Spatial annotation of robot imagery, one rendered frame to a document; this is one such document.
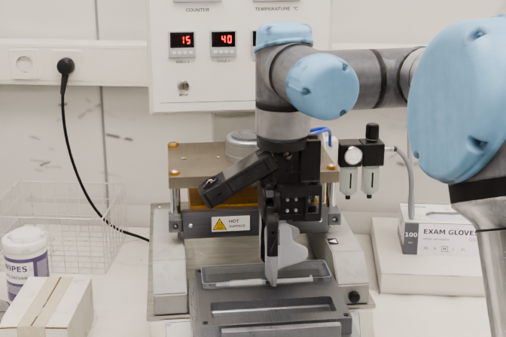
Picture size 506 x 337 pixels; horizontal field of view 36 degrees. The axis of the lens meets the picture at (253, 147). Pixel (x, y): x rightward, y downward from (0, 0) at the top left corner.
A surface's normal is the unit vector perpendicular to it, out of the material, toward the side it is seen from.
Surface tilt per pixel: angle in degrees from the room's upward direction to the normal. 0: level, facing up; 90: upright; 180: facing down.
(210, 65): 90
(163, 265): 41
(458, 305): 0
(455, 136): 82
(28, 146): 90
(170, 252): 0
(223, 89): 90
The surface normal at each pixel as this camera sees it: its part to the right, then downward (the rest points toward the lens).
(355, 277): 0.07, -0.53
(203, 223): 0.11, 0.30
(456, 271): 0.00, -0.95
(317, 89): 0.33, 0.29
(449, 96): -0.95, -0.06
